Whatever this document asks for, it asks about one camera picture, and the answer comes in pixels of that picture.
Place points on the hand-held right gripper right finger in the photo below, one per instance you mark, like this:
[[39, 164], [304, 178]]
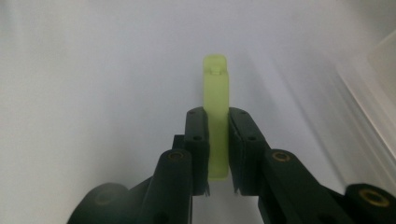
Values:
[[247, 152]]

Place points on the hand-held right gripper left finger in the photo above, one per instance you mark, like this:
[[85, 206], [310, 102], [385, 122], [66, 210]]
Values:
[[196, 149]]

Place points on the small yellow-green plastic stick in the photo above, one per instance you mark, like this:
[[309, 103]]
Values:
[[216, 118]]

